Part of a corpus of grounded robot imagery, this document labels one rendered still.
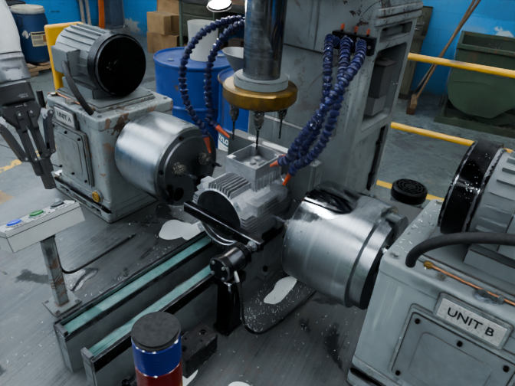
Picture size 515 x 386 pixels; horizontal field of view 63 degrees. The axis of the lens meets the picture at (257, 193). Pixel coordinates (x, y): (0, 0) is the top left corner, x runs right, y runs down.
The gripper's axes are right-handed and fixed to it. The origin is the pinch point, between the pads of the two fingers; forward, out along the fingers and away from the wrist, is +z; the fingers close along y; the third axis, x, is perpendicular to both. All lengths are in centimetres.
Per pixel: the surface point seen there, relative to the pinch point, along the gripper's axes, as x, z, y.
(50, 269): 2.0, 21.8, -6.2
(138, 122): 6.8, -3.9, 32.2
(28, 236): -3.4, 10.8, -9.4
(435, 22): 84, -2, 533
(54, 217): -3.4, 9.3, -3.1
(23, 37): 436, -92, 200
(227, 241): -21.3, 29.3, 29.0
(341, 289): -57, 34, 25
